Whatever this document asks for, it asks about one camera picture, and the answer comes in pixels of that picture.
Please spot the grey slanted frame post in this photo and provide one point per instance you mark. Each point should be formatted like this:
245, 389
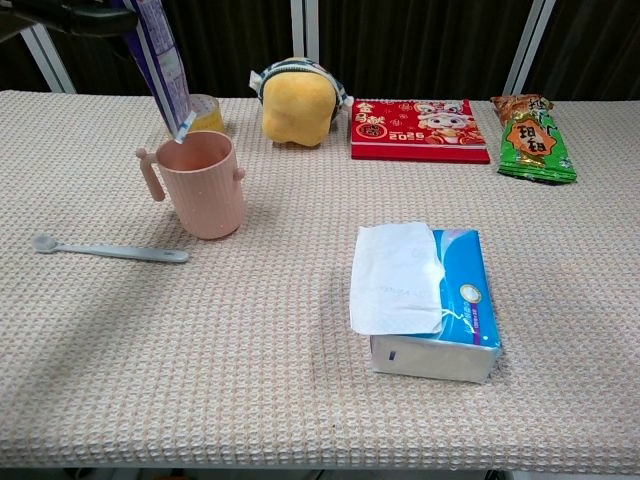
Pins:
52, 65
530, 45

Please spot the yellow plush toy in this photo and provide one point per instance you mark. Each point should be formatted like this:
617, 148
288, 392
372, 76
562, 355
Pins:
297, 110

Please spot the black pleated curtain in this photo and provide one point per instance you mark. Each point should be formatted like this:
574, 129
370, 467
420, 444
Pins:
12, 70
235, 40
595, 45
415, 45

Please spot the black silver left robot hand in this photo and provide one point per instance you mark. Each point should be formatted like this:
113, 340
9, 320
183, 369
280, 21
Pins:
90, 17

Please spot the blue white tissue pack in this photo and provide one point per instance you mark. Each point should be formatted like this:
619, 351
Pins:
440, 310

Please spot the pink ribbed cup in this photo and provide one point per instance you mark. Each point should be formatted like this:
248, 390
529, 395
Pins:
205, 190

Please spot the red desk calendar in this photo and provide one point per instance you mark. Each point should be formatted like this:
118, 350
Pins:
415, 140

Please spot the beige waffle tablecloth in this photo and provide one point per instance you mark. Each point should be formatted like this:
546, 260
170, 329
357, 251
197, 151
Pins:
280, 320

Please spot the white-capped plastic bottle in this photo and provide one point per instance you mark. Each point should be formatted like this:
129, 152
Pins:
162, 65

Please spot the grey toothbrush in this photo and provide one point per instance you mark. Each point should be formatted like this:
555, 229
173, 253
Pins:
125, 251

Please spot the grey upright frame post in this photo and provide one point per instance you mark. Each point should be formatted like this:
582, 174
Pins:
305, 30

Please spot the green snack bag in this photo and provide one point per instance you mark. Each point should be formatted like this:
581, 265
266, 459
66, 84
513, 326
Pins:
535, 145

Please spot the yellow packing tape roll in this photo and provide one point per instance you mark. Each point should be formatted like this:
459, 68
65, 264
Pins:
210, 117

